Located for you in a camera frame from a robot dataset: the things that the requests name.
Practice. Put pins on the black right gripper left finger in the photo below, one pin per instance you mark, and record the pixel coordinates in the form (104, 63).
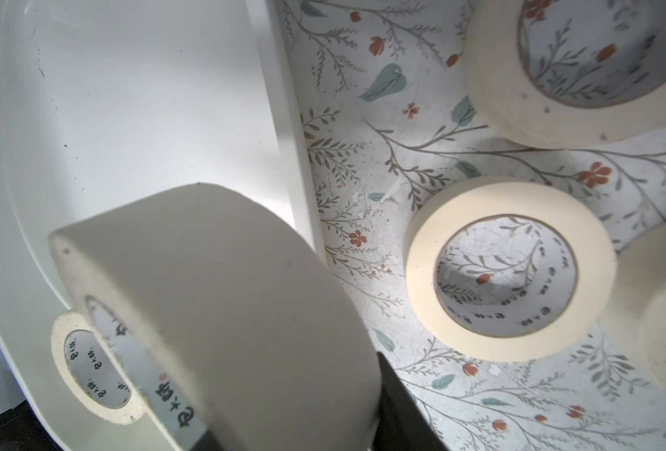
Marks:
(207, 442)

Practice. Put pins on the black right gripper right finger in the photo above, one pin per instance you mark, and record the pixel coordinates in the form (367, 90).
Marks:
(402, 426)

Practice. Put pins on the masking tape roll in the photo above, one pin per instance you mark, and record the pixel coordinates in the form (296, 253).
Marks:
(567, 74)
(505, 270)
(635, 318)
(224, 319)

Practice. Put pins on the white plastic storage tray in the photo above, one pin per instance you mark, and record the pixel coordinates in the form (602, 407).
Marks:
(106, 102)

